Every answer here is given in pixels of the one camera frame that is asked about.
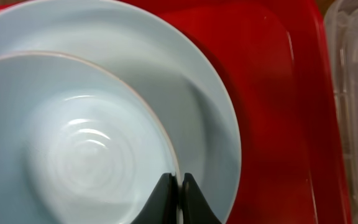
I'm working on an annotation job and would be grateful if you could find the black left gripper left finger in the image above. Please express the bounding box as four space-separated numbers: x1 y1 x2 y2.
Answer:
131 173 178 224

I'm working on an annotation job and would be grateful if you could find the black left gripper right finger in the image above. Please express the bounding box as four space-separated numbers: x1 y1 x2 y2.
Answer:
181 173 221 224

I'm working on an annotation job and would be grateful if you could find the light blue bowl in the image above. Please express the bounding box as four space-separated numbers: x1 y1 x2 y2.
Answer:
0 52 180 223

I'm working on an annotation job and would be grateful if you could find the light blue plate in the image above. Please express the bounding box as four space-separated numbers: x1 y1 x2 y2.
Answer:
0 1 241 222

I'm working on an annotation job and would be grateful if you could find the red plastic tray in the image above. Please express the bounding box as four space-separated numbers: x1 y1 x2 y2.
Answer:
0 1 351 223

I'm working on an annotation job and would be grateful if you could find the clear plastic bin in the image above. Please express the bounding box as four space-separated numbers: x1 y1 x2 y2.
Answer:
324 0 358 223

